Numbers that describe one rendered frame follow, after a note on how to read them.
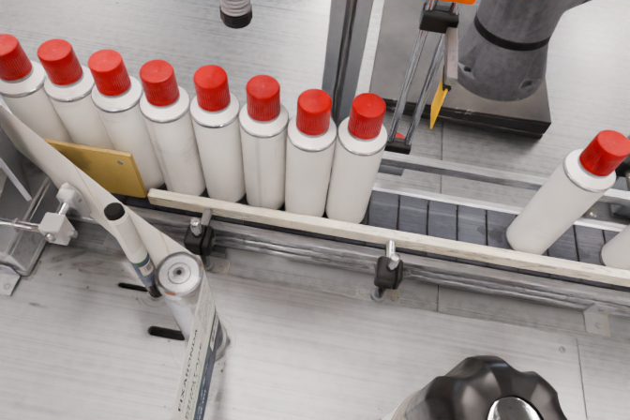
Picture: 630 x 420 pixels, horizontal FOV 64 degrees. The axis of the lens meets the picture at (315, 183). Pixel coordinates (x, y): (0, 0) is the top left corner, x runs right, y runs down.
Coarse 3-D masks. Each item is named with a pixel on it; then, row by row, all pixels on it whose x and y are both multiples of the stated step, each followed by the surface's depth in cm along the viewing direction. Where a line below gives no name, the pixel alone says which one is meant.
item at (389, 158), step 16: (384, 160) 60; (400, 160) 60; (416, 160) 60; (432, 160) 60; (464, 176) 60; (480, 176) 60; (496, 176) 60; (512, 176) 60; (528, 176) 60; (608, 192) 59; (624, 192) 60
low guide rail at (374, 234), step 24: (168, 192) 61; (240, 216) 61; (264, 216) 60; (288, 216) 60; (384, 240) 60; (408, 240) 60; (432, 240) 60; (504, 264) 61; (528, 264) 60; (552, 264) 59; (576, 264) 59
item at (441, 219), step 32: (384, 192) 67; (256, 224) 63; (384, 224) 65; (416, 224) 65; (448, 224) 65; (480, 224) 65; (576, 224) 66; (448, 256) 63; (576, 256) 64; (608, 288) 62
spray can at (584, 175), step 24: (600, 144) 47; (624, 144) 47; (576, 168) 50; (600, 168) 48; (552, 192) 54; (576, 192) 51; (600, 192) 50; (528, 216) 59; (552, 216) 55; (576, 216) 54; (528, 240) 60; (552, 240) 59
